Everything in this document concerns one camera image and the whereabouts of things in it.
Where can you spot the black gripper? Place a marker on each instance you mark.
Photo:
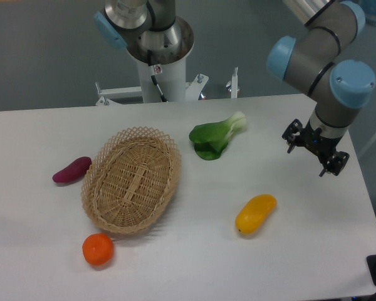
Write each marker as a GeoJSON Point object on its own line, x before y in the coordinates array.
{"type": "Point", "coordinates": [333, 162]}

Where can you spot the yellow mango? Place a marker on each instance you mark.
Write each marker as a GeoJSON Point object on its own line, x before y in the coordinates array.
{"type": "Point", "coordinates": [252, 216]}

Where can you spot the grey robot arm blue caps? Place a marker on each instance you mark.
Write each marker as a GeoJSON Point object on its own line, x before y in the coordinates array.
{"type": "Point", "coordinates": [160, 41]}

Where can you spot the green bok choy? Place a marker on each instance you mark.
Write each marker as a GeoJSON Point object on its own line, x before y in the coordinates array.
{"type": "Point", "coordinates": [211, 139]}

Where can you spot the woven wicker basket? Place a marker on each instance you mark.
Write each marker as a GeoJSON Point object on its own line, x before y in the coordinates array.
{"type": "Point", "coordinates": [131, 181]}

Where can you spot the purple sweet potato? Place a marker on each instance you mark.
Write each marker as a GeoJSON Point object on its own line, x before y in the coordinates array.
{"type": "Point", "coordinates": [73, 171]}

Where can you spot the orange tangerine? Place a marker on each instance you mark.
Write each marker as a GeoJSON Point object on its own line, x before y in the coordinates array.
{"type": "Point", "coordinates": [98, 249]}

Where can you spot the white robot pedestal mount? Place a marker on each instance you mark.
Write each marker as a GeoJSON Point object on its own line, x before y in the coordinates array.
{"type": "Point", "coordinates": [158, 83]}

